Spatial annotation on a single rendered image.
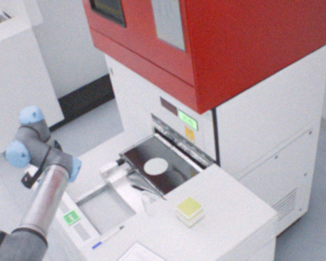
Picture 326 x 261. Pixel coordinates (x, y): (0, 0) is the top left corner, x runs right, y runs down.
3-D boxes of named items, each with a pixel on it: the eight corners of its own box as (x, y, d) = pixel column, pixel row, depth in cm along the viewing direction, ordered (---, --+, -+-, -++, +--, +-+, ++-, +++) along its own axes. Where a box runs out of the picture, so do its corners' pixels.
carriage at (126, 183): (115, 168, 189) (114, 163, 187) (162, 215, 165) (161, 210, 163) (100, 177, 186) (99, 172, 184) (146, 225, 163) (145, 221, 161)
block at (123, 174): (124, 173, 181) (123, 168, 179) (128, 177, 179) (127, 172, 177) (109, 183, 178) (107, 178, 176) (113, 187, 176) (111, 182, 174)
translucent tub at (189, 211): (191, 206, 151) (189, 194, 147) (206, 218, 147) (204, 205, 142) (176, 219, 148) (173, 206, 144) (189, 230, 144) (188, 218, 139)
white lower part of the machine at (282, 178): (221, 155, 309) (214, 58, 253) (307, 219, 256) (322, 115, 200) (143, 206, 284) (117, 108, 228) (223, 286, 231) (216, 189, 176)
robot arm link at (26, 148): (41, 162, 114) (53, 136, 122) (5, 145, 112) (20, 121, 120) (35, 178, 120) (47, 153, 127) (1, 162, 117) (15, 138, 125)
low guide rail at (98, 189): (164, 151, 197) (163, 146, 195) (166, 153, 196) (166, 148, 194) (72, 206, 180) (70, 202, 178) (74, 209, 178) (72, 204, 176)
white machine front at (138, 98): (121, 105, 229) (106, 41, 202) (221, 185, 177) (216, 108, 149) (117, 108, 228) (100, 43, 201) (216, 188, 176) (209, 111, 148)
